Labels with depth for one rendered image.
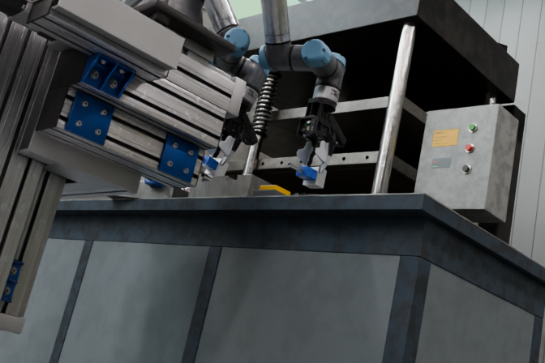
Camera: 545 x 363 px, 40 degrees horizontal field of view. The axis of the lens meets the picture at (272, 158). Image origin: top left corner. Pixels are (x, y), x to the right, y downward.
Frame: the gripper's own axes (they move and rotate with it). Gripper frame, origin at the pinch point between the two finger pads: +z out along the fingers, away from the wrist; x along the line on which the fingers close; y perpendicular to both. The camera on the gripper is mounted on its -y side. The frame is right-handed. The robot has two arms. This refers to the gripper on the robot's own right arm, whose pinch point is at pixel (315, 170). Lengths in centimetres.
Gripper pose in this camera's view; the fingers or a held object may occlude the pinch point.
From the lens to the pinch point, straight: 216.8
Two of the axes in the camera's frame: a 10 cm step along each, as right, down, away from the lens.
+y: -6.6, -3.6, -6.6
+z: -2.2, 9.3, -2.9
